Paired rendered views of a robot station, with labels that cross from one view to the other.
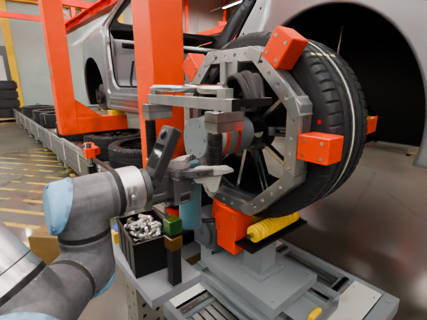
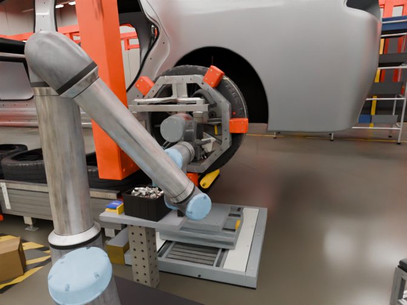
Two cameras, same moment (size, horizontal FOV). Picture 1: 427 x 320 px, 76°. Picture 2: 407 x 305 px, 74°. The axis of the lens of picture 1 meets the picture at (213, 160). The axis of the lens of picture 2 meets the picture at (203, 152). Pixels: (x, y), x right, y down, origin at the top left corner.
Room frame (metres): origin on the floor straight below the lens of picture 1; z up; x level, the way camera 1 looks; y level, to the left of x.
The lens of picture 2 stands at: (-0.39, 0.65, 1.07)
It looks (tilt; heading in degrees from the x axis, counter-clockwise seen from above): 14 degrees down; 328
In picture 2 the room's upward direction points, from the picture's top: 2 degrees counter-clockwise
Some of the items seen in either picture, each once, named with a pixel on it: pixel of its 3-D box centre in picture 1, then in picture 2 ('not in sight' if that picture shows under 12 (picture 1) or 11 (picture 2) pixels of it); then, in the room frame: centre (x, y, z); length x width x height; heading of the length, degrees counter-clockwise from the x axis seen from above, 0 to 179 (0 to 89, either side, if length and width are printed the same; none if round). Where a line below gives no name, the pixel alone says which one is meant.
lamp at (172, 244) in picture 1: (173, 240); not in sight; (0.67, 0.11, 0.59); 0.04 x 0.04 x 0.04; 40
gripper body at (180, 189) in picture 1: (164, 183); (189, 150); (0.57, 0.11, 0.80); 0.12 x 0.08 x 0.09; 130
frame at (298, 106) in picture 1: (234, 132); (183, 124); (0.95, -0.08, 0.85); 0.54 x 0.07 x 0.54; 40
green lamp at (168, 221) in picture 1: (172, 225); not in sight; (0.67, 0.11, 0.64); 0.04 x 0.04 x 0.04; 40
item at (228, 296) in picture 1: (265, 287); (203, 224); (1.03, -0.23, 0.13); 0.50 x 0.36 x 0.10; 40
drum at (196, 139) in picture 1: (219, 134); (178, 126); (0.90, -0.02, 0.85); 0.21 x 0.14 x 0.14; 130
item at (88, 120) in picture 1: (100, 114); not in sight; (2.99, 1.22, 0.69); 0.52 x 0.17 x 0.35; 130
